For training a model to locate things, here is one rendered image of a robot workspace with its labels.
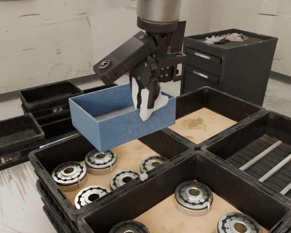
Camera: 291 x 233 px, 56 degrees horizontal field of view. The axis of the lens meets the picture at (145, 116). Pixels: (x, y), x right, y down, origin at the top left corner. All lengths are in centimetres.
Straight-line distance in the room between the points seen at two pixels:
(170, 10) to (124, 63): 11
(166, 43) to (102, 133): 21
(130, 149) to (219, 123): 40
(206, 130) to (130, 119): 60
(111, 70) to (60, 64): 321
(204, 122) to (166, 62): 70
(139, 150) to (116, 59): 55
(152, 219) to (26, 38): 299
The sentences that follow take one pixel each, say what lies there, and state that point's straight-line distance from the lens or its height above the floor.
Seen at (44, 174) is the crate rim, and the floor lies 93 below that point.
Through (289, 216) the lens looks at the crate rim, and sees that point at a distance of 70.
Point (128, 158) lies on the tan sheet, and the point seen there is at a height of 83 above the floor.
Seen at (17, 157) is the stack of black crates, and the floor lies 50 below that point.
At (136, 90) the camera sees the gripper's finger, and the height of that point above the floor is 118.
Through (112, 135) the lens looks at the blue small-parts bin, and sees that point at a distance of 56.
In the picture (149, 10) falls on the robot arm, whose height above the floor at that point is 134.
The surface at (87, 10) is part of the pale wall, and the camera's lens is 369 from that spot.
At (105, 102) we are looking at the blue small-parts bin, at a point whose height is 110.
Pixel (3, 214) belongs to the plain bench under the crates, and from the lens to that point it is 105.
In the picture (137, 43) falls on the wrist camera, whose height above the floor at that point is 129.
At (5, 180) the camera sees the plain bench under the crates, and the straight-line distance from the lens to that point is 118.
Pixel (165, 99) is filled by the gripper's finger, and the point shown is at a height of 116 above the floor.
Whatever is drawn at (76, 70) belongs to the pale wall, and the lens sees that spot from 377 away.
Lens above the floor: 141
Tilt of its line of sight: 29 degrees down
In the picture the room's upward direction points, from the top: straight up
